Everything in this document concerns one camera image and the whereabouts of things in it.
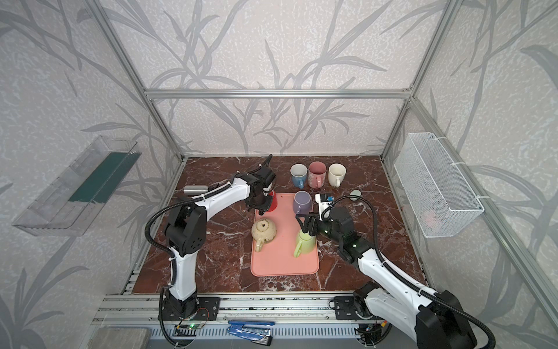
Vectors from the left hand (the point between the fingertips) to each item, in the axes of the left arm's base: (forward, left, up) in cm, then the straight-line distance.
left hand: (266, 200), depth 95 cm
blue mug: (+16, -14, 0) cm, 22 cm away
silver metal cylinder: (+8, +36, -5) cm, 37 cm away
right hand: (-11, -15, +11) cm, 21 cm away
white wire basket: (-17, -54, +29) cm, 64 cm away
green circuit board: (-46, +21, -6) cm, 50 cm away
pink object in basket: (-15, -60, +14) cm, 63 cm away
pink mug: (+15, -23, +2) cm, 28 cm away
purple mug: (-1, -16, 0) cm, 16 cm away
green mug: (-20, -17, +2) cm, 27 cm away
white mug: (+14, -32, +1) cm, 35 cm away
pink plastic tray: (-23, -6, -6) cm, 24 cm away
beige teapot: (-15, 0, +1) cm, 15 cm away
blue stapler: (-46, +5, -3) cm, 47 cm away
